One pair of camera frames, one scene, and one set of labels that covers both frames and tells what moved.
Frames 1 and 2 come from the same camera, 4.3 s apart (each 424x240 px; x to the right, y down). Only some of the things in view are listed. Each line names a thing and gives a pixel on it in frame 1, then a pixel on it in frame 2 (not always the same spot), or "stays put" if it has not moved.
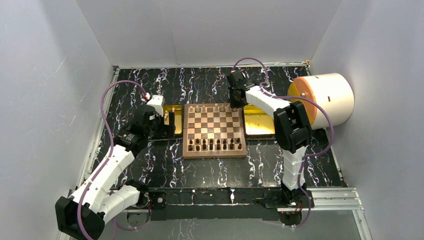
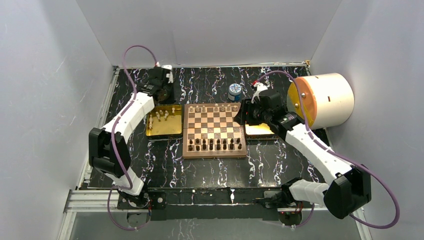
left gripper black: [166, 130] to [172, 99]
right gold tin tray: [258, 125] stays put
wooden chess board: [213, 130] stays put
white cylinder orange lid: [334, 90] stays put
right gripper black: [233, 104] to [246, 106]
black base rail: [251, 204] stays put
